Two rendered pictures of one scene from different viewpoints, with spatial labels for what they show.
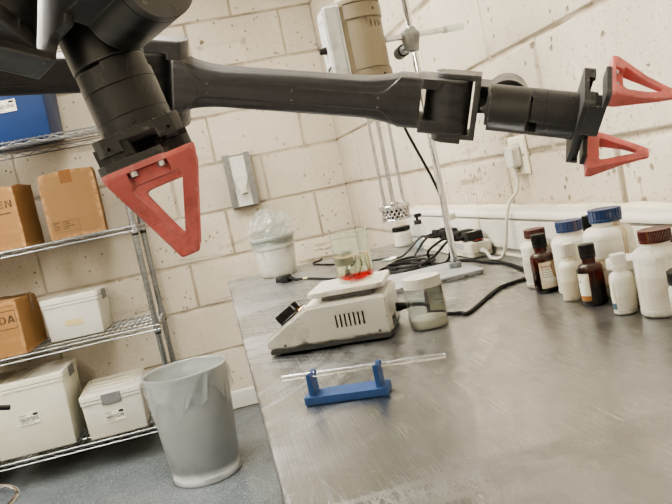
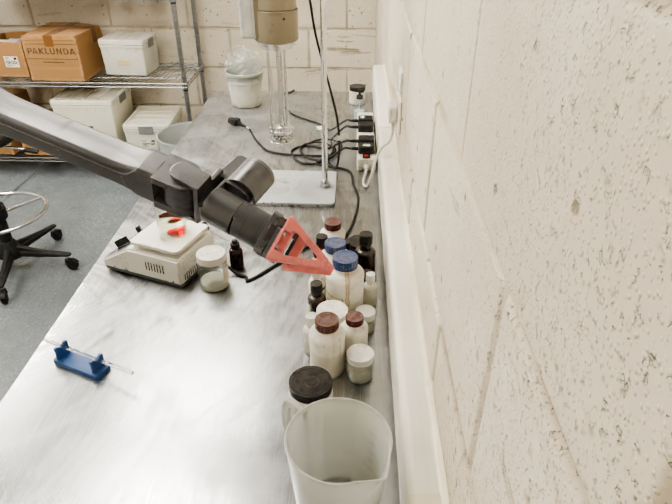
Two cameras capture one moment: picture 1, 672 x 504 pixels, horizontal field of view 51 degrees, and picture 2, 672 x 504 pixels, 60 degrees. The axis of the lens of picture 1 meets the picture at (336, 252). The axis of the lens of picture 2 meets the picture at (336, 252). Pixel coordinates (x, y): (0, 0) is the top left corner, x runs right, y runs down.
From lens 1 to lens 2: 74 cm
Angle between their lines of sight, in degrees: 29
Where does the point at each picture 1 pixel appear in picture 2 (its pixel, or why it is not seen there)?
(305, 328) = (126, 261)
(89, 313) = (136, 58)
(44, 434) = not seen: hidden behind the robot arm
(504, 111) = (211, 220)
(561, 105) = (250, 233)
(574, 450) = not seen: outside the picture
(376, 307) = (171, 267)
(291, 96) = (59, 152)
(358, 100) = (107, 172)
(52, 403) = (103, 122)
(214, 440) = not seen: hidden behind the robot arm
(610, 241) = (335, 286)
